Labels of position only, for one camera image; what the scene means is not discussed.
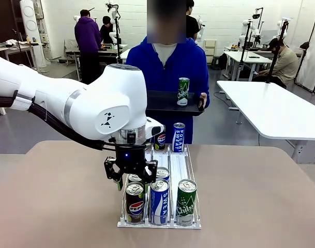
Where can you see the person in black t-shirt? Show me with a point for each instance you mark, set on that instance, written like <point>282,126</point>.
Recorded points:
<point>192,23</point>

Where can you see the small white table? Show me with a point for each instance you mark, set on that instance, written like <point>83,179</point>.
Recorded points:
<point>247,58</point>

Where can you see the person in purple hoodie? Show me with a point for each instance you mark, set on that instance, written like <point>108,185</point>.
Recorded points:
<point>87,38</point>

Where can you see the black plastic tray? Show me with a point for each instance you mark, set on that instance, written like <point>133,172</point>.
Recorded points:
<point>162,103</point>

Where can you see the large white table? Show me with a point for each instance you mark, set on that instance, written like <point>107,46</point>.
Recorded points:
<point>271,111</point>

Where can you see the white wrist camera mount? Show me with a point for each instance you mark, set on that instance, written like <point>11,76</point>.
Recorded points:
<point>156,126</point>

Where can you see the black Pepsi can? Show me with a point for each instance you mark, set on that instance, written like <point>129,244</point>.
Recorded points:
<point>133,178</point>
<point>134,206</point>
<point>160,140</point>

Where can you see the person in blue hoodie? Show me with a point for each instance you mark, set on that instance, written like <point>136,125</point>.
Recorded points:
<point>172,67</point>

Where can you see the black tripod stand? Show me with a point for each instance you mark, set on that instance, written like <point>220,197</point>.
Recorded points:
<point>243,51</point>
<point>312,31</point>
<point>275,51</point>

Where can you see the person's left hand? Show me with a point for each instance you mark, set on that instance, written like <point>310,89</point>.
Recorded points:
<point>202,102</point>

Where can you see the white tower air conditioner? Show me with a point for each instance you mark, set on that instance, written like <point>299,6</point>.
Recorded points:
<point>33,31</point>

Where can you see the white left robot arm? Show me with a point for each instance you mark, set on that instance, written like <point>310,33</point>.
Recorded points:
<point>108,98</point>

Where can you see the cluttered white side table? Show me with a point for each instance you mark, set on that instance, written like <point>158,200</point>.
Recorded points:
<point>15,47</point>

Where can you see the blue Pocari Sweat can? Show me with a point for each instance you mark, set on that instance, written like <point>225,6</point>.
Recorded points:
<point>159,204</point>
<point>178,137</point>
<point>163,173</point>

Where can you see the green Chilsung cider can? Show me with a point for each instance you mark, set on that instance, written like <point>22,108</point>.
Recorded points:
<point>183,93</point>
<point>185,206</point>

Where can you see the person in black top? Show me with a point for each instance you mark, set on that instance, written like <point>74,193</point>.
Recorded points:
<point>106,29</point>

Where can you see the seated person in beige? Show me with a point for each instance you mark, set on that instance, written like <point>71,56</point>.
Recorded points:
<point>284,64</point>

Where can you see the clear acrylic can rack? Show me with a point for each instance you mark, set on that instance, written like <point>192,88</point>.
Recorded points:
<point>179,165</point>

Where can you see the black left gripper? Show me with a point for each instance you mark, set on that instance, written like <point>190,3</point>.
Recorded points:
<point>130,160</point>

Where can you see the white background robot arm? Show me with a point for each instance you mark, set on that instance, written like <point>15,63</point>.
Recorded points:
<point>113,23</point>
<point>247,33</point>
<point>200,28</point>
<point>284,25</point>

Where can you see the black stool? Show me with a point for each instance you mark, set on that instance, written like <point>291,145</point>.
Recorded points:
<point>219,62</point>

